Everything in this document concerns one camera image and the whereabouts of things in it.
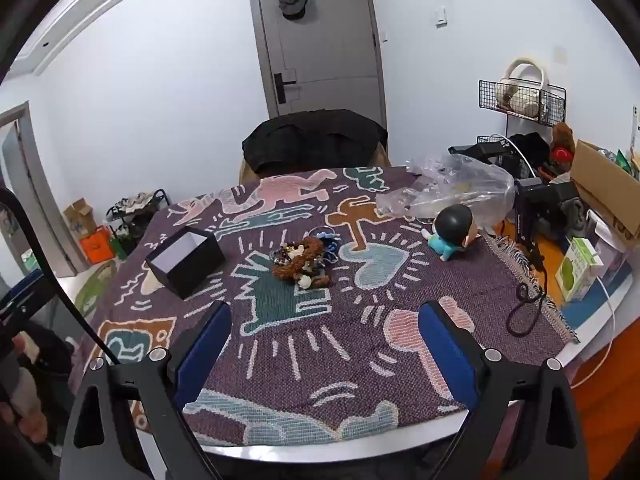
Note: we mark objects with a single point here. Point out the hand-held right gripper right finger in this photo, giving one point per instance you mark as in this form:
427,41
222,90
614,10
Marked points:
447,360

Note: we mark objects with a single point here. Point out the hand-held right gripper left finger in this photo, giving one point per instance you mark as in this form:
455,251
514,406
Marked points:
205,355

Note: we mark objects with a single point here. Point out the black box white inside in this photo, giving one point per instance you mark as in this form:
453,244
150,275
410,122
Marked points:
195,272

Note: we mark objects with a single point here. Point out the blue braided flower ornament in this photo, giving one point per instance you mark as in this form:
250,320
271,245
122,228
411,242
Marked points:
330,246

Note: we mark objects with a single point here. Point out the purple printed blanket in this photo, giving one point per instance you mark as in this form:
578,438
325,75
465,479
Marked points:
325,350

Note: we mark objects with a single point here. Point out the green floor mat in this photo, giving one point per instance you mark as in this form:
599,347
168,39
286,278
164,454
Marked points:
95,285

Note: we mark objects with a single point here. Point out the black-haired toy figurine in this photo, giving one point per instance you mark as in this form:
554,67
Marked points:
452,220

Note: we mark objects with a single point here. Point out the black shoe rack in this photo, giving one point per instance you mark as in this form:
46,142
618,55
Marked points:
125,237

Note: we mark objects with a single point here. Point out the orange bag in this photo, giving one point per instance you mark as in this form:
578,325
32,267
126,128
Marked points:
97,245

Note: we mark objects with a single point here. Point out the clear plastic bag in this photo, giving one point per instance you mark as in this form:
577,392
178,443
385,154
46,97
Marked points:
450,185

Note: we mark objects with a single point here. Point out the black desktop machine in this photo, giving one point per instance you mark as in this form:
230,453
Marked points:
545,205

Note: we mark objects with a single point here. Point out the small cardboard box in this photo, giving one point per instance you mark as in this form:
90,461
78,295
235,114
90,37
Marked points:
80,220

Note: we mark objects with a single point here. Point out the white plastic container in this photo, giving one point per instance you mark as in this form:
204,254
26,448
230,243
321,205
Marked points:
612,255

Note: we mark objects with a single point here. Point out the black bag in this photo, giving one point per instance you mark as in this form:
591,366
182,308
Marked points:
530,150

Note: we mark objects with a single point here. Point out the large cardboard box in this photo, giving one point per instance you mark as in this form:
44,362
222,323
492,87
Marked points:
595,175

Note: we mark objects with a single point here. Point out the black cushion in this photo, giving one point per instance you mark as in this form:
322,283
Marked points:
310,140

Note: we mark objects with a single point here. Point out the brown red plush toy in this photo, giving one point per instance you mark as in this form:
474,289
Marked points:
562,135

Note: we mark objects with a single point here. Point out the cream headphones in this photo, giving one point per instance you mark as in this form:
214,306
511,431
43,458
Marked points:
525,102

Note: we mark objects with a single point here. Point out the grey door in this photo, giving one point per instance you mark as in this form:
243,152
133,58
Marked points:
325,35

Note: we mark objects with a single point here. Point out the grey cap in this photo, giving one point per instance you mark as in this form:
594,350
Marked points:
292,2

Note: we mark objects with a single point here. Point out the grey door frame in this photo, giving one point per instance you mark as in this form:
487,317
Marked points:
45,200

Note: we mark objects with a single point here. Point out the white light switch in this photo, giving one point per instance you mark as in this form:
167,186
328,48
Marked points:
440,16

